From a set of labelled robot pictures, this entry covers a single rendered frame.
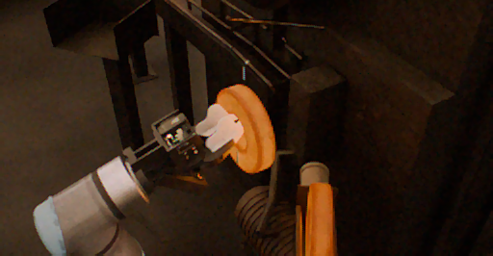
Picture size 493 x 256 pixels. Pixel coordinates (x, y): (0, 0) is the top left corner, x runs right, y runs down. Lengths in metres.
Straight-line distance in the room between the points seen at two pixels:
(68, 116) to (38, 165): 0.30
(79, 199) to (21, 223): 1.15
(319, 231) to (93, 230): 0.35
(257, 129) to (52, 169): 1.40
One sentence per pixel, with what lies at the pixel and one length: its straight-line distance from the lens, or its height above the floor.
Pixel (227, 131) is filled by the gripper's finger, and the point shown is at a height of 0.86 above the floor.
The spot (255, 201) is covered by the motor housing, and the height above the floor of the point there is 0.53.
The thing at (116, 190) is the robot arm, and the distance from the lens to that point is 0.77.
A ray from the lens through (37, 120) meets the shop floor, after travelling 2.34.
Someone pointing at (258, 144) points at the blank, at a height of 0.85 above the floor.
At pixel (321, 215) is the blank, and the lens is 0.79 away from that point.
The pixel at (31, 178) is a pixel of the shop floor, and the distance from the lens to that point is 2.07.
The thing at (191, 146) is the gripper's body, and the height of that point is 0.86.
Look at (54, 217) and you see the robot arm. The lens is 0.79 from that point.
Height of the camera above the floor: 1.39
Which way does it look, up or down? 40 degrees down
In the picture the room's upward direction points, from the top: straight up
